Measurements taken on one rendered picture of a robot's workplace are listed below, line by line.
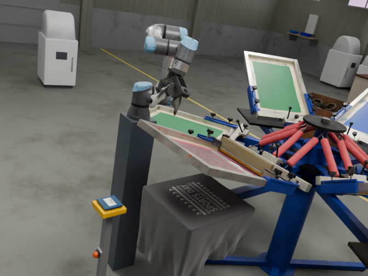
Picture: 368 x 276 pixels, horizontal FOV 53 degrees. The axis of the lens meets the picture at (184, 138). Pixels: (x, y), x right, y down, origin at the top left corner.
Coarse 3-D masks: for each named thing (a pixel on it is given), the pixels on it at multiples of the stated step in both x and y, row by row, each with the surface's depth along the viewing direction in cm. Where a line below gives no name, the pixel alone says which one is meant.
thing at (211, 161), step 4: (200, 156) 192; (204, 156) 197; (204, 160) 186; (208, 160) 190; (212, 160) 196; (216, 160) 201; (220, 160) 206; (212, 164) 186; (216, 164) 190; (220, 164) 195; (224, 164) 200; (228, 164) 206; (224, 168) 190; (228, 168) 195; (232, 168) 200; (236, 168) 206; (244, 168) 218; (252, 172) 217
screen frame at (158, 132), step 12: (144, 120) 198; (156, 132) 186; (168, 132) 209; (180, 132) 217; (168, 144) 178; (204, 144) 232; (180, 156) 170; (192, 156) 165; (204, 168) 159; (216, 168) 162; (240, 180) 175; (252, 180) 182; (264, 180) 189
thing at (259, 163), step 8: (224, 136) 232; (224, 144) 230; (232, 144) 226; (232, 152) 225; (240, 152) 220; (248, 152) 217; (248, 160) 215; (256, 160) 212; (264, 160) 208; (256, 168) 211; (272, 168) 206
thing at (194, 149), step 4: (176, 140) 206; (180, 144) 199; (184, 144) 205; (188, 144) 211; (192, 144) 217; (188, 148) 198; (192, 148) 203; (196, 148) 209; (200, 148) 215; (204, 148) 222; (208, 148) 228; (192, 152) 192; (196, 152) 197; (200, 152) 203; (204, 152) 209; (208, 152) 215; (220, 152) 236; (208, 156) 202; (212, 156) 209; (216, 156) 215; (224, 156) 228; (224, 160) 212; (232, 160) 226
